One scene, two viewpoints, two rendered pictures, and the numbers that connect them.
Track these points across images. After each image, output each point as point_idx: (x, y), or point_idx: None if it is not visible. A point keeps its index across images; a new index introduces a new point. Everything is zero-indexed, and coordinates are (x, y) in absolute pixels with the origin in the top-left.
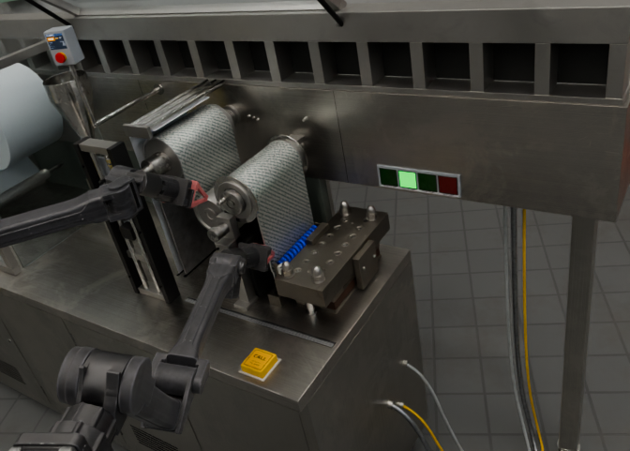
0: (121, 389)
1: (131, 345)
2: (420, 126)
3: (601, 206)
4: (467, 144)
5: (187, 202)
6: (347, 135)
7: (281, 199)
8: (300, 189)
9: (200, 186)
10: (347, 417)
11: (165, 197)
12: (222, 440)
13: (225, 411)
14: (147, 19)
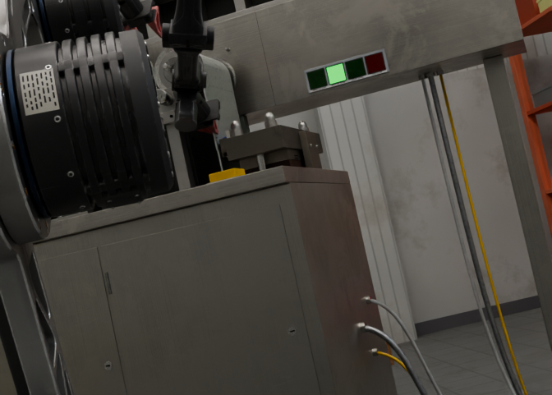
0: None
1: (57, 236)
2: (340, 15)
3: (508, 29)
4: (384, 16)
5: (151, 16)
6: (271, 52)
7: (218, 89)
8: (232, 99)
9: (158, 14)
10: (324, 266)
11: (133, 4)
12: (170, 357)
13: (180, 285)
14: None
